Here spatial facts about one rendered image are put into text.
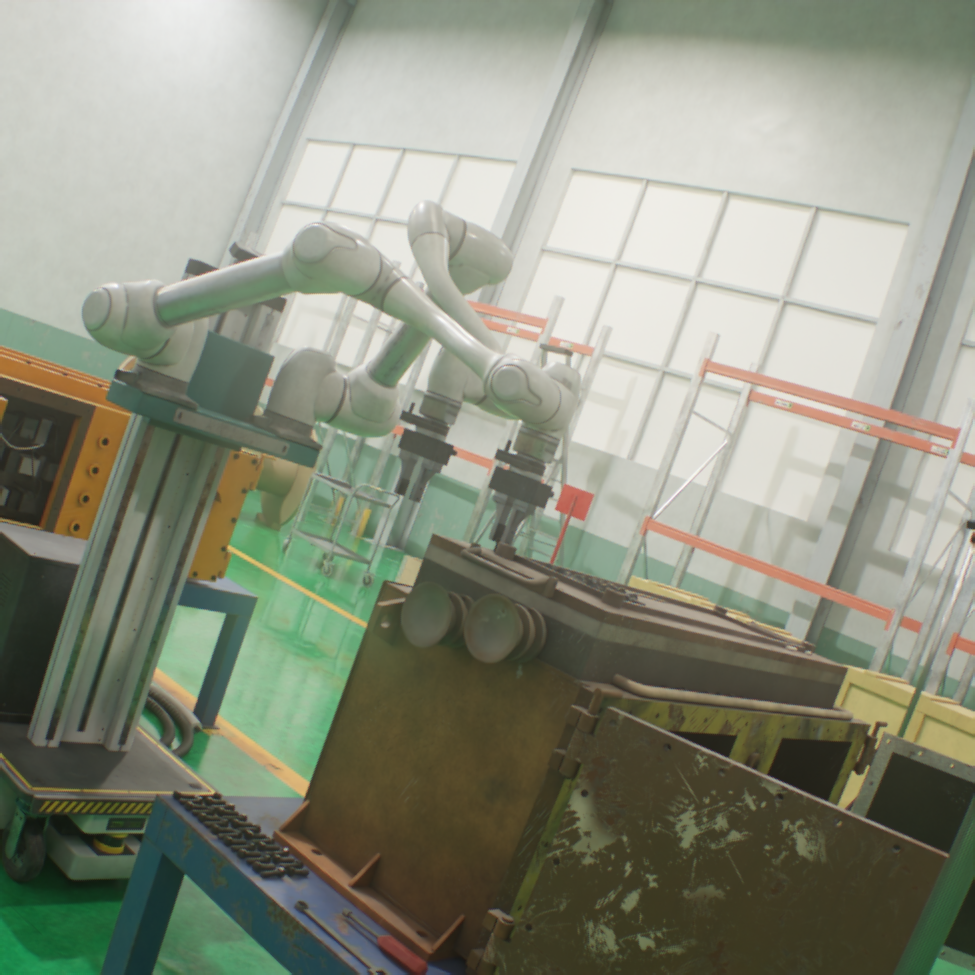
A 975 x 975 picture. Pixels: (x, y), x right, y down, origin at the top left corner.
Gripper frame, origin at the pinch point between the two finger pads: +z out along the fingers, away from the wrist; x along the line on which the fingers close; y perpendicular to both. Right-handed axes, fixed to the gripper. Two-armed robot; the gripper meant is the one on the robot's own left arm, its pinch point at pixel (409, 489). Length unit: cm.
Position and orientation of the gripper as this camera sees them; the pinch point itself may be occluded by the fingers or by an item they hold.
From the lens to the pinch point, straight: 256.9
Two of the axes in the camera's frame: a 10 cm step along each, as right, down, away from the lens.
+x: -6.9, -2.9, 6.6
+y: 6.3, 2.1, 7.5
